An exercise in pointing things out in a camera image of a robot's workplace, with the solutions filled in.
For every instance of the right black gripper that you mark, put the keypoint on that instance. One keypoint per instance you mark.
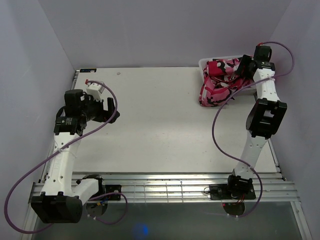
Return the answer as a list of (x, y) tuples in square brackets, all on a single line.
[(245, 61)]

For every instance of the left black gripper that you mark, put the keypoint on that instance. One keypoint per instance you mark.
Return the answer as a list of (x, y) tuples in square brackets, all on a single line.
[(111, 108)]

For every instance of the pink camouflage trousers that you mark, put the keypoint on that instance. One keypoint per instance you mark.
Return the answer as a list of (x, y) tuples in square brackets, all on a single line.
[(220, 80)]

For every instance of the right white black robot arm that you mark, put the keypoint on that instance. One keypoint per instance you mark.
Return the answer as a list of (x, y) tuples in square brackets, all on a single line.
[(262, 122)]

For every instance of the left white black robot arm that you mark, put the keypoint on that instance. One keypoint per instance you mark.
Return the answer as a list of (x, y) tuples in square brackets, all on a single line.
[(58, 202)]

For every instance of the small label sticker on table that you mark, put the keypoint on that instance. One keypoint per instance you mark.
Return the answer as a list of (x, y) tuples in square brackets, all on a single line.
[(87, 70)]

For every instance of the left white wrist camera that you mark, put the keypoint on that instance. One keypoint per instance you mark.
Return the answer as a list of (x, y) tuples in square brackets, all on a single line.
[(94, 89)]

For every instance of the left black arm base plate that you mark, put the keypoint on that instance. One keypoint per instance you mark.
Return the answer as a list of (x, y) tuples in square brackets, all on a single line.
[(109, 192)]

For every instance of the aluminium frame rail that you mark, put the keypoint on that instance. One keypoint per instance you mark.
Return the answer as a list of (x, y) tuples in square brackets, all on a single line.
[(193, 188)]

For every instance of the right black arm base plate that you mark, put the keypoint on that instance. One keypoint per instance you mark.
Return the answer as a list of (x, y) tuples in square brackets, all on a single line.
[(222, 191)]

